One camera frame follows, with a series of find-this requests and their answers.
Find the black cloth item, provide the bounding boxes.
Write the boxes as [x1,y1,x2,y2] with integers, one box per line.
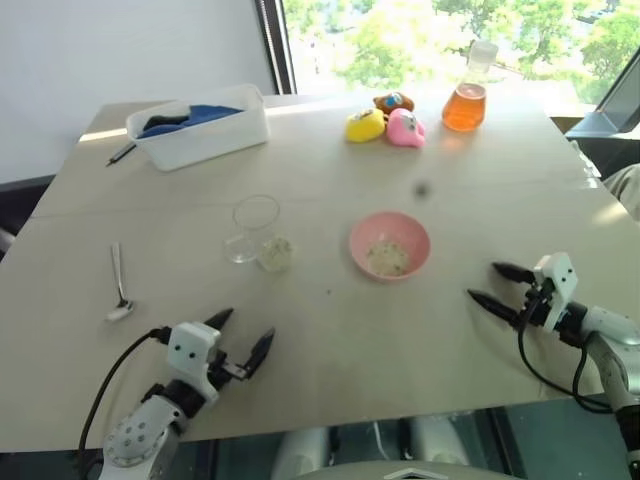
[144,113,190,129]

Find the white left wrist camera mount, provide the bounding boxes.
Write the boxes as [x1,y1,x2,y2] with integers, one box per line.
[166,322,223,402]

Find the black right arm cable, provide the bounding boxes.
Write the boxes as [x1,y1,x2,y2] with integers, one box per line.
[516,298,617,414]

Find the clear glass beaker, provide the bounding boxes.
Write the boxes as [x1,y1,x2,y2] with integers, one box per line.
[222,194,297,274]

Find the dark grey angled frame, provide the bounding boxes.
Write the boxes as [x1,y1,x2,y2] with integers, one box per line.
[564,58,640,147]

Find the grey rounded robot leg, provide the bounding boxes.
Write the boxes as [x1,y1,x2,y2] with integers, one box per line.
[270,426,332,480]
[405,413,472,467]

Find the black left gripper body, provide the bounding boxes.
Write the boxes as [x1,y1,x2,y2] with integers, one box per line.
[207,349,251,389]

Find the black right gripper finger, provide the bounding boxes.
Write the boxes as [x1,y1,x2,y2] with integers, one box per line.
[466,288,527,332]
[492,261,536,286]

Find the pink bowl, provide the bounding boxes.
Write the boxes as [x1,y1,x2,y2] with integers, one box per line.
[347,210,433,284]

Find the pink plush toy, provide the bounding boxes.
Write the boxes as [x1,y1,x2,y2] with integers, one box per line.
[384,107,428,149]

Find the glass flask with orange liquid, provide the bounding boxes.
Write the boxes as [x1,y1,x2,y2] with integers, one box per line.
[441,40,501,133]

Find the brown cardboard box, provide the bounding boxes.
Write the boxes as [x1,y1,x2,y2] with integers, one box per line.
[549,114,589,136]

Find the silver metal spoon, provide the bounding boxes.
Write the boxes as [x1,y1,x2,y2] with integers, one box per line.
[104,241,137,323]

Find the blue cloth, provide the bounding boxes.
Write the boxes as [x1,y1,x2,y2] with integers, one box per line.
[136,103,247,140]

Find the dark chair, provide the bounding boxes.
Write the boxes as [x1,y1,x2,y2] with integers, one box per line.
[0,174,57,262]

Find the light grey robot torso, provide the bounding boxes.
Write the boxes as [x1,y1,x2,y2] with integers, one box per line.
[298,461,502,480]

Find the person's beige trouser knee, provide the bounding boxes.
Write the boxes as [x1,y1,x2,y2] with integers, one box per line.
[601,163,640,222]

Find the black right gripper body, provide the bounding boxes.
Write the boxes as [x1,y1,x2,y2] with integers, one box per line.
[521,278,554,328]

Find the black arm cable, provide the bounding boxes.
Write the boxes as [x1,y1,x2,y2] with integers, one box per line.
[516,298,617,414]
[77,327,174,480]

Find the white plastic bin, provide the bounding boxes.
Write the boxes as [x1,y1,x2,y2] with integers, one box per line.
[125,82,272,173]

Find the yellow plush toy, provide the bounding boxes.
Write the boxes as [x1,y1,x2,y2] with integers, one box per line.
[345,107,387,144]

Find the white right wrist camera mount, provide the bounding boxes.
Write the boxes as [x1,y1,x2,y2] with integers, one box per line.
[532,251,582,334]

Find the dark pen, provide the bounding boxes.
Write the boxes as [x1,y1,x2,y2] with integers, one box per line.
[105,141,138,168]

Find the black window frame post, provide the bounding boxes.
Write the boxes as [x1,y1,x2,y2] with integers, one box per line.
[261,0,299,96]

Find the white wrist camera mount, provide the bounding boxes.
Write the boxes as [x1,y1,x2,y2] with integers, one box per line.
[166,322,223,402]
[532,251,582,334]

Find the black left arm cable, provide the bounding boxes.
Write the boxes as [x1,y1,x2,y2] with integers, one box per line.
[77,327,174,480]

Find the brown plush toy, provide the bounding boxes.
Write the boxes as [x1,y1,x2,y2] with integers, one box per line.
[373,90,416,115]

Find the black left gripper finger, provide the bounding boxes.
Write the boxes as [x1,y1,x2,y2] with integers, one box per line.
[202,307,235,332]
[242,327,277,378]

